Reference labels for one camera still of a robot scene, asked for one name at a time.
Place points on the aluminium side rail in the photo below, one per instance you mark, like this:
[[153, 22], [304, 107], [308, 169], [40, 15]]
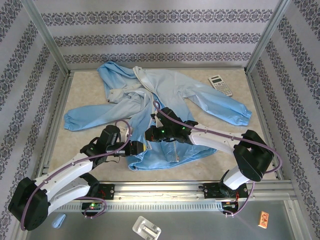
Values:
[[56, 125]]

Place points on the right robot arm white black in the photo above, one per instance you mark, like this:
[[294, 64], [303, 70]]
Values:
[[212, 138]]

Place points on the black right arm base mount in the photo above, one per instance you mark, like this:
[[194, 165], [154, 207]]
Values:
[[212, 191]]

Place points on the small blue plastic object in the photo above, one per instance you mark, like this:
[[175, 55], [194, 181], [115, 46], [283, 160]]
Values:
[[58, 220]]

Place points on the silver metal bracket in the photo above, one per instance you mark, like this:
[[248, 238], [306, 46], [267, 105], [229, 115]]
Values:
[[146, 228]]

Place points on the aluminium front rail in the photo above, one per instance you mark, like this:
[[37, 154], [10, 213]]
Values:
[[160, 190]]

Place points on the perforated metal strip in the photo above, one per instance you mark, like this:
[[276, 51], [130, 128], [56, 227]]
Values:
[[155, 206]]

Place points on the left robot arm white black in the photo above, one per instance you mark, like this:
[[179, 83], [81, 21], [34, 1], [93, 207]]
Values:
[[62, 170]]

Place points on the aluminium frame post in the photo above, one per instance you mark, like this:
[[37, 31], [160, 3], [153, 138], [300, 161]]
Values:
[[45, 32], [270, 32]]

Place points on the small orange printed box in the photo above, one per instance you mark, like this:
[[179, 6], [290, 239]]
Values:
[[263, 219]]

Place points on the small green-lit circuit board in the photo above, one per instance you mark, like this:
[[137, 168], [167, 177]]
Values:
[[93, 205]]

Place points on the light blue zip jacket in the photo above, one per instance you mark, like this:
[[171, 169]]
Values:
[[175, 87]]

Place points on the white calculator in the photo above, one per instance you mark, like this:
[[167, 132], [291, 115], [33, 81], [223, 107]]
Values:
[[220, 86]]

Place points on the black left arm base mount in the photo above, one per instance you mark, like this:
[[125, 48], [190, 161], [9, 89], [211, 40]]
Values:
[[106, 191]]

